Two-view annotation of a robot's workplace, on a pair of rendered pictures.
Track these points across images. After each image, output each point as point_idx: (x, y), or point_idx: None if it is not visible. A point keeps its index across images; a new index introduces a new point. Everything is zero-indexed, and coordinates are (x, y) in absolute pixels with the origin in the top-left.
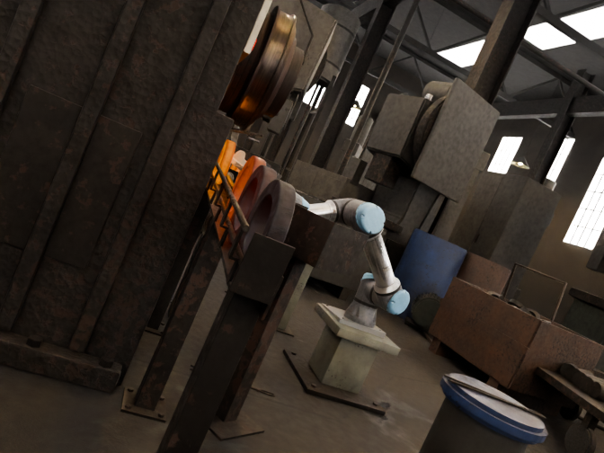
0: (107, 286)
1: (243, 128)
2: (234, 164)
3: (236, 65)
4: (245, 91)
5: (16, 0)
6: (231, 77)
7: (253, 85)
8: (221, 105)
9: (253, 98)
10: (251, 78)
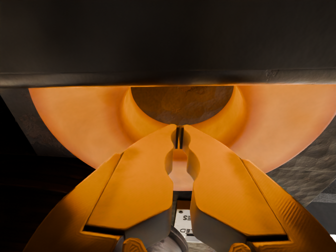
0: None
1: (13, 242)
2: (238, 158)
3: (317, 195)
4: (174, 228)
5: None
6: (329, 184)
7: (175, 247)
8: (86, 172)
9: (161, 250)
10: (184, 237)
